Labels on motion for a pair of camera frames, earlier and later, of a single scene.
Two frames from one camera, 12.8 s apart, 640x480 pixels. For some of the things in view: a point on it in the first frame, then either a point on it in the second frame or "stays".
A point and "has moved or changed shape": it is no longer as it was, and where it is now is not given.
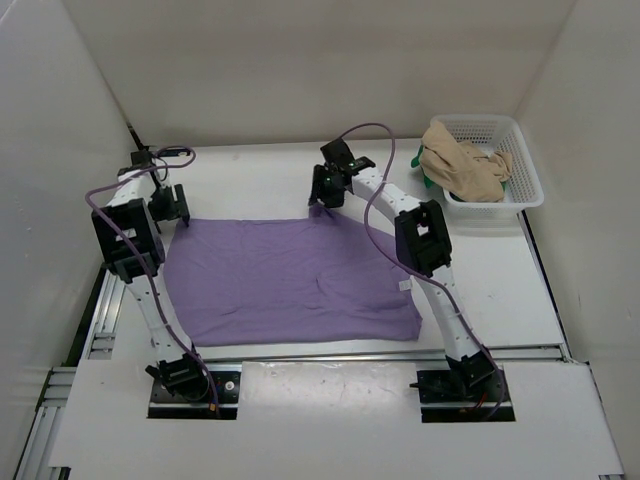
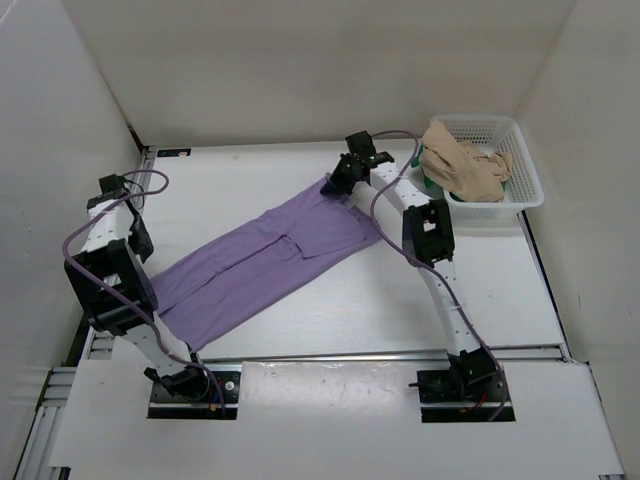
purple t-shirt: (314, 279) has moved or changed shape
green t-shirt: (416, 162) stays
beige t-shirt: (463, 167) stays
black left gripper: (174, 210) -> (144, 245)
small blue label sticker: (175, 151) stays
